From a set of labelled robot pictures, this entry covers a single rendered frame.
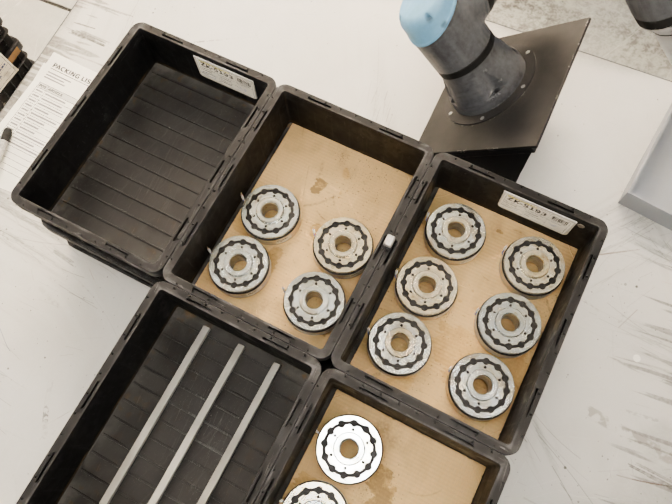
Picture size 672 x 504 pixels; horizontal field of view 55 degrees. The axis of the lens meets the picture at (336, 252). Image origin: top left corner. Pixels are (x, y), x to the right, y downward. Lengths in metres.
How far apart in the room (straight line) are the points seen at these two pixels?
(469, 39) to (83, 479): 0.96
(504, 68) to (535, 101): 0.08
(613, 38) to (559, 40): 1.26
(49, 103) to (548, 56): 1.03
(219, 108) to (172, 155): 0.13
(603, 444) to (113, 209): 0.96
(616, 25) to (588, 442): 1.67
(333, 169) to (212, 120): 0.25
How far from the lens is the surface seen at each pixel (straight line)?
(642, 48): 2.54
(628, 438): 1.28
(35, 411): 1.33
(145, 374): 1.13
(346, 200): 1.16
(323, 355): 0.98
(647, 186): 1.43
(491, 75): 1.21
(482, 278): 1.13
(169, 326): 1.13
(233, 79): 1.22
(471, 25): 1.17
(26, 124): 1.55
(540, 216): 1.12
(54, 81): 1.58
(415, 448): 1.06
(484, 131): 1.21
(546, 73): 1.23
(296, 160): 1.20
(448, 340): 1.09
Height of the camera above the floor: 1.89
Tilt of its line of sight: 71 degrees down
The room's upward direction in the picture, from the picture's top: 6 degrees counter-clockwise
